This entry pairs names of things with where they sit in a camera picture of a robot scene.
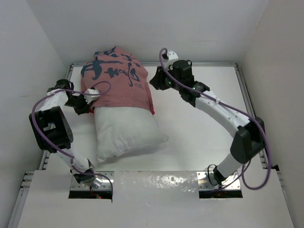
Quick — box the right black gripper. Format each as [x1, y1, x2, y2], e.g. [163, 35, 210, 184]
[149, 65, 182, 92]

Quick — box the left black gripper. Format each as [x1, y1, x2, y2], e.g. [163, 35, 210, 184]
[65, 92, 92, 115]

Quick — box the white pillow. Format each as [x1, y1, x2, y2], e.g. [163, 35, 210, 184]
[94, 107, 169, 162]

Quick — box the red patterned pillowcase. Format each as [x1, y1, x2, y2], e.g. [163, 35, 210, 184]
[80, 47, 154, 114]

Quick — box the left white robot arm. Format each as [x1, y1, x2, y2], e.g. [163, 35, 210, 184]
[29, 79, 96, 187]

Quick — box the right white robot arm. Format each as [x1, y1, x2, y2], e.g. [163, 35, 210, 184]
[150, 60, 265, 185]

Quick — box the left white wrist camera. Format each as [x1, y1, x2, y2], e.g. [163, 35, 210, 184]
[84, 89, 100, 105]

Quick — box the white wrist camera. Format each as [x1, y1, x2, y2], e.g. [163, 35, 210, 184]
[162, 50, 179, 69]
[84, 89, 100, 105]

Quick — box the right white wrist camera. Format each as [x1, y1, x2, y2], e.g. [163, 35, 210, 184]
[162, 50, 179, 69]

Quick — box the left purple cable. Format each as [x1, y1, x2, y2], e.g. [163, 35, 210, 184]
[32, 81, 114, 193]

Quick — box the purple cable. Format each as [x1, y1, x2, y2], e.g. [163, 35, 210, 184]
[32, 81, 114, 193]
[158, 47, 273, 190]

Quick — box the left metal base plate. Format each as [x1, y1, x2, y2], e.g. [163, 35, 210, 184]
[70, 171, 114, 191]

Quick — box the metal base plate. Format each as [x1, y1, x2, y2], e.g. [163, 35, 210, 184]
[196, 171, 241, 192]
[70, 171, 114, 191]

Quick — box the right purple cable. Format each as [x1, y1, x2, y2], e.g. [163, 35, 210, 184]
[158, 47, 273, 190]

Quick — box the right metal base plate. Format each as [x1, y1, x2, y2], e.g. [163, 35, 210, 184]
[196, 171, 241, 192]

